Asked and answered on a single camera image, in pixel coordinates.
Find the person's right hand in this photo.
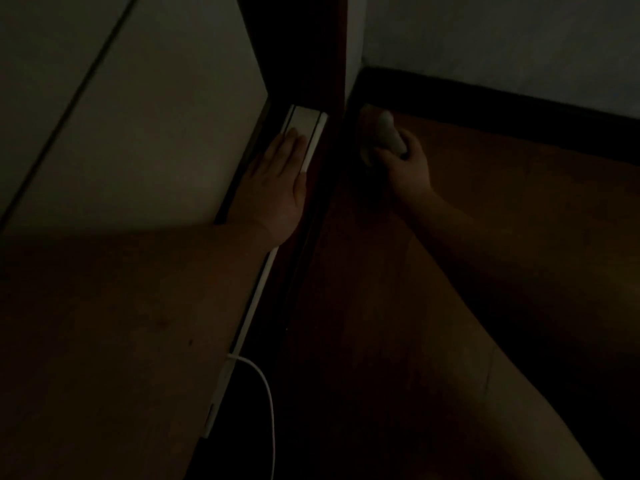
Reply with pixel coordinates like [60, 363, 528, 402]
[372, 127, 436, 211]

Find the person's left hand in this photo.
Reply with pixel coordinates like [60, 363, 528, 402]
[227, 128, 309, 249]

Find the grey cleaning cloth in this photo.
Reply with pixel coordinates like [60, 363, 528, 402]
[359, 105, 409, 165]

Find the person's left forearm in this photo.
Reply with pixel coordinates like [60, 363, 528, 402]
[0, 221, 282, 480]

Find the person's right forearm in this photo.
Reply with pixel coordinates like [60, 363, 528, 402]
[399, 188, 640, 480]

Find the white wooden sliding door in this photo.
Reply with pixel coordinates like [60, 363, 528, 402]
[0, 0, 270, 238]

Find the white cable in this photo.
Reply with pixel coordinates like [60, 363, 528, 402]
[226, 352, 277, 480]

